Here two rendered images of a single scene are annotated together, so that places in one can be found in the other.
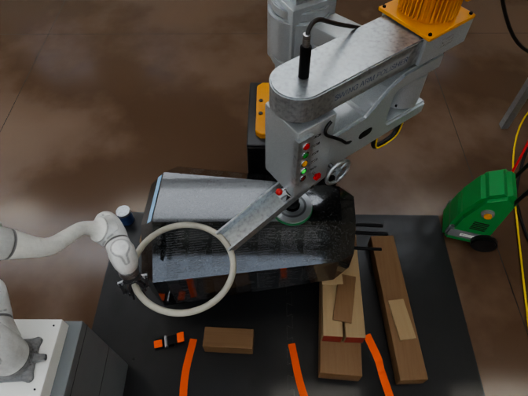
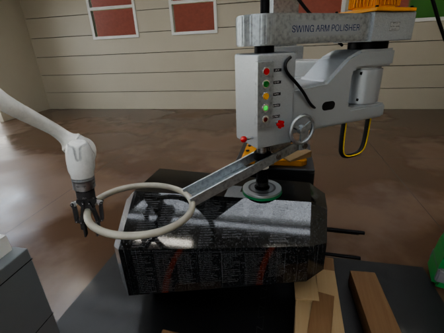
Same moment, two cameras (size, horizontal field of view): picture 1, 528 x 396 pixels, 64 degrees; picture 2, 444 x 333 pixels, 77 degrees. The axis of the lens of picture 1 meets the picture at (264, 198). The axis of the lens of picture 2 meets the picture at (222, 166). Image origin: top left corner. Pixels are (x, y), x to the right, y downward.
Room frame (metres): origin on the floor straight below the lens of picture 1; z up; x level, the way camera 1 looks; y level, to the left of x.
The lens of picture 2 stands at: (-0.14, -0.23, 1.58)
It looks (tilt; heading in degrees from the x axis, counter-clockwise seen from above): 23 degrees down; 12
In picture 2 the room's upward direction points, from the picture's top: 3 degrees counter-clockwise
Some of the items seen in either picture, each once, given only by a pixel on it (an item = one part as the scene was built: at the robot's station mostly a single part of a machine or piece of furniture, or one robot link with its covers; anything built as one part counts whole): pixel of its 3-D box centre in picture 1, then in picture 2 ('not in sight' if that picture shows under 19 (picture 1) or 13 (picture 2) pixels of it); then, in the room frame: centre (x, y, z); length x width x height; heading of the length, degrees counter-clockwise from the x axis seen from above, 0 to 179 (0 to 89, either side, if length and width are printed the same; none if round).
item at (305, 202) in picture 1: (291, 206); (261, 187); (1.26, -0.15, 0.84); 0.21 x 0.21 x 0.01
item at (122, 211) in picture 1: (125, 215); not in sight; (1.70, 1.02, 0.08); 0.10 x 0.10 x 0.13
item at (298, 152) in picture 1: (302, 161); (263, 95); (1.13, -0.16, 1.37); 0.08 x 0.03 x 0.28; 126
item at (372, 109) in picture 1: (364, 112); (326, 96); (1.48, -0.47, 1.30); 0.74 x 0.23 x 0.49; 126
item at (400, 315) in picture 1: (401, 319); not in sight; (0.89, -0.84, 0.13); 0.25 x 0.10 x 0.01; 7
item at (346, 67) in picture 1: (368, 58); (324, 33); (1.47, -0.43, 1.62); 0.96 x 0.25 x 0.17; 126
